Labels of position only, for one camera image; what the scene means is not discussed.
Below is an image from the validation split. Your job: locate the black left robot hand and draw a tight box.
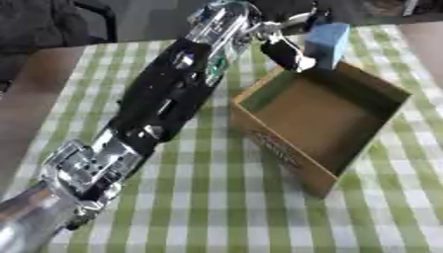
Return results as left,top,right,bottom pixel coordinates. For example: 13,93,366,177
256,1,338,74

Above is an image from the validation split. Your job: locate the blue rectangular block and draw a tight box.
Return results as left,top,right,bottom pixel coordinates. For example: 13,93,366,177
303,22,353,71

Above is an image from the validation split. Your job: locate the tan cardboard box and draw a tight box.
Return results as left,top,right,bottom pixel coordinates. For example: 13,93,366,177
228,60,414,199

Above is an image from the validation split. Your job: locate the black chair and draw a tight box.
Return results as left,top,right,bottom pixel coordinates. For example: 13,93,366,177
0,0,120,56

